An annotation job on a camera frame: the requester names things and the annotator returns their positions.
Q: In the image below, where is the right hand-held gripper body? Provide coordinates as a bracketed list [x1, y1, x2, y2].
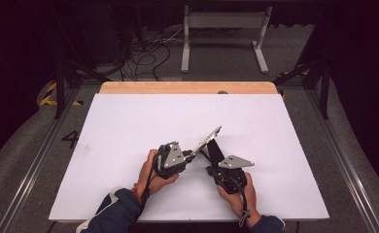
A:
[206, 154, 255, 195]

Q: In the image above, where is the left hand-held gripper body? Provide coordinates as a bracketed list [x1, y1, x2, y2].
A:
[155, 141, 187, 181]

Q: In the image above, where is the person's right hand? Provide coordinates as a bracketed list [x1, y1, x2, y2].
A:
[217, 173, 261, 227]

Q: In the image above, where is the person's left hand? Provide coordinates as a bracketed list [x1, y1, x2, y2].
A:
[134, 149, 180, 200]

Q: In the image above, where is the white table cover board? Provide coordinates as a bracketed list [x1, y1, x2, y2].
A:
[49, 92, 330, 223]

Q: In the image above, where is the black metal stand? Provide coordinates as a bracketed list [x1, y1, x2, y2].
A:
[48, 6, 112, 119]
[272, 57, 331, 119]

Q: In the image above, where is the white metal stand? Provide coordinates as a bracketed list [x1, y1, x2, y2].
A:
[181, 4, 273, 75]

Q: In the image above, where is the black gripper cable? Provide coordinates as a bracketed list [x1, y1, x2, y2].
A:
[140, 151, 162, 208]

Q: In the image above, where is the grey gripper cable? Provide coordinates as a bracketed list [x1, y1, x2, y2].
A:
[234, 181, 252, 228]

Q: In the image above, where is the bundle of black floor cables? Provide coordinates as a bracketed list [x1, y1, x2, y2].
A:
[119, 27, 186, 82]

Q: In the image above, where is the aluminium floor rail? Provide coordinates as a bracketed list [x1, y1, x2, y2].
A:
[303, 86, 379, 233]
[0, 85, 82, 233]

